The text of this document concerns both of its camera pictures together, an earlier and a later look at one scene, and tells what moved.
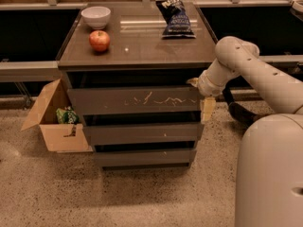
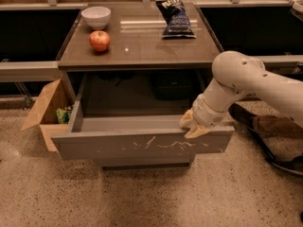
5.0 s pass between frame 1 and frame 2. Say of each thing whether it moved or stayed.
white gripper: moved
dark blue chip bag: stayed
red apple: stayed
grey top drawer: moved
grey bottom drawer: stayed
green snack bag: stayed
